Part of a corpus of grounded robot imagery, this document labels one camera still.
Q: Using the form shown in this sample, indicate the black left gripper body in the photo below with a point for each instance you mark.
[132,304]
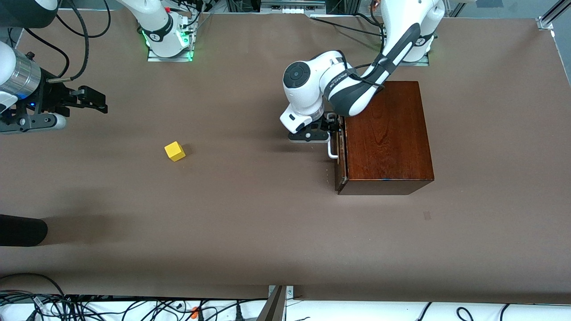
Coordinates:
[328,123]

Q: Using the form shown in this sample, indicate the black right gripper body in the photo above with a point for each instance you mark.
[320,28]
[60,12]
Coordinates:
[50,99]

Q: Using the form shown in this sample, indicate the yellow cube block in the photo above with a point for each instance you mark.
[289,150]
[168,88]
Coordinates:
[175,151]

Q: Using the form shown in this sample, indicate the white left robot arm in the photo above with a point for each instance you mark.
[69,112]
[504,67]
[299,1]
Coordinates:
[308,93]

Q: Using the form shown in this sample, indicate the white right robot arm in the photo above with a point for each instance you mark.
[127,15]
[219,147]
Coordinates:
[158,26]

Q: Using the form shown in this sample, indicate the dark brown wooden cabinet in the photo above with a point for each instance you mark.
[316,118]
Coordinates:
[392,142]

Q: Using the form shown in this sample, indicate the black box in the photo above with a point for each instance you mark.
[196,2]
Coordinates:
[339,5]

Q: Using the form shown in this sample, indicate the grey power strip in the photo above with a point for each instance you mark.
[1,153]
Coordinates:
[292,5]

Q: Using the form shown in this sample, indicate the black cylinder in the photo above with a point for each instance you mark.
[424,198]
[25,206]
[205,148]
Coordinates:
[22,229]

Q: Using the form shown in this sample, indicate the aluminium profile bar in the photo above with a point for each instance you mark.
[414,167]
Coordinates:
[273,307]

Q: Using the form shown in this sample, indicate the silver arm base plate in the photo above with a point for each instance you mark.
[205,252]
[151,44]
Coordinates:
[419,63]
[156,59]

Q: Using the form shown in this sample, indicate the aluminium frame corner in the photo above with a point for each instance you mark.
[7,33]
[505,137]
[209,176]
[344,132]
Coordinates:
[546,21]

